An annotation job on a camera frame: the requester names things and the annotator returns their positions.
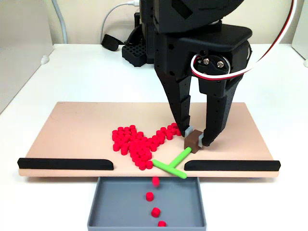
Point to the red granule pile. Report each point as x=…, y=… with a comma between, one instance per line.
x=137, y=146

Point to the grey container tray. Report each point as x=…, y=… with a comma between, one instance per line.
x=120, y=204

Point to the white side panel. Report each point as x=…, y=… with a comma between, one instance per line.
x=302, y=36

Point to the small white bumper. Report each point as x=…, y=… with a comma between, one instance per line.
x=306, y=63
x=45, y=60

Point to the beige flat board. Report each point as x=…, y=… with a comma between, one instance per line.
x=72, y=125

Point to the white cabinet panel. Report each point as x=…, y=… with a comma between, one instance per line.
x=19, y=48

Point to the black edge rail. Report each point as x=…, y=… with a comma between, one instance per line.
x=65, y=164
x=231, y=165

